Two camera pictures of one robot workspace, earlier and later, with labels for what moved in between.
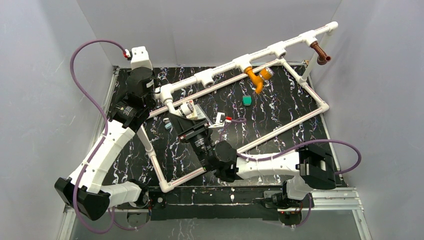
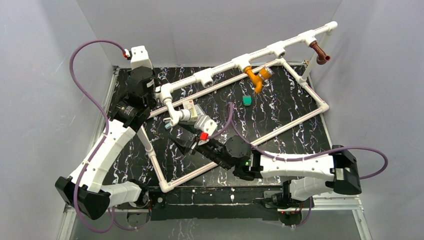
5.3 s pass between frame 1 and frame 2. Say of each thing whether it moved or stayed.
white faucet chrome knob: moved
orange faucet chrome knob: stayed
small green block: stayed
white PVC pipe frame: stayed
